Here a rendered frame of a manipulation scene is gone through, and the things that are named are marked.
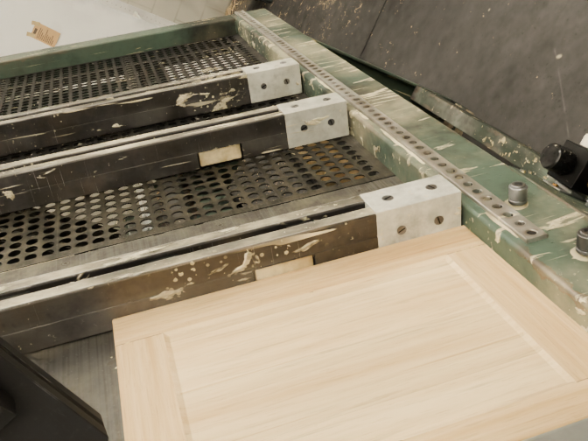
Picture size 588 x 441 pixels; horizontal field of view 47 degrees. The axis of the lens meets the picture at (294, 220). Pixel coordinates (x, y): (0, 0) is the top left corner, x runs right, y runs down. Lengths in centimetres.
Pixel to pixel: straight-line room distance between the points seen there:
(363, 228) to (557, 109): 142
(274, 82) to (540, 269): 91
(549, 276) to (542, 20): 172
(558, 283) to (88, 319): 55
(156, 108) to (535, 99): 128
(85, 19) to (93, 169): 327
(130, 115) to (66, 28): 298
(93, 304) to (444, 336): 42
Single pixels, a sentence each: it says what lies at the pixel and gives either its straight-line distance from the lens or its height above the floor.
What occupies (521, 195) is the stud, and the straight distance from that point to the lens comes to 93.
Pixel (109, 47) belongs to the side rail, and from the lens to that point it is 222.
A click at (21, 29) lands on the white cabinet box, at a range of 450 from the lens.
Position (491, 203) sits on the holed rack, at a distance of 94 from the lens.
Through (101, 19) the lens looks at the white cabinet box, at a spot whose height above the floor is 108.
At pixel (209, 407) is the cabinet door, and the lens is 71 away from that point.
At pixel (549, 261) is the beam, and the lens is 83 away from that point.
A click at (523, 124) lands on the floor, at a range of 232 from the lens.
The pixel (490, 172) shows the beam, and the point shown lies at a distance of 103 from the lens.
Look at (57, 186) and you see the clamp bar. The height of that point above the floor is 137.
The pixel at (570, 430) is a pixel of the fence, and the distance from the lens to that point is 64.
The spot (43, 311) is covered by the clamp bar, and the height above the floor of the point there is 138.
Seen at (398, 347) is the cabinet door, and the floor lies 105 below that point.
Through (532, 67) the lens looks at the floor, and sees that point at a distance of 240.
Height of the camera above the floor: 149
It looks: 25 degrees down
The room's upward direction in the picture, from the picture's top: 73 degrees counter-clockwise
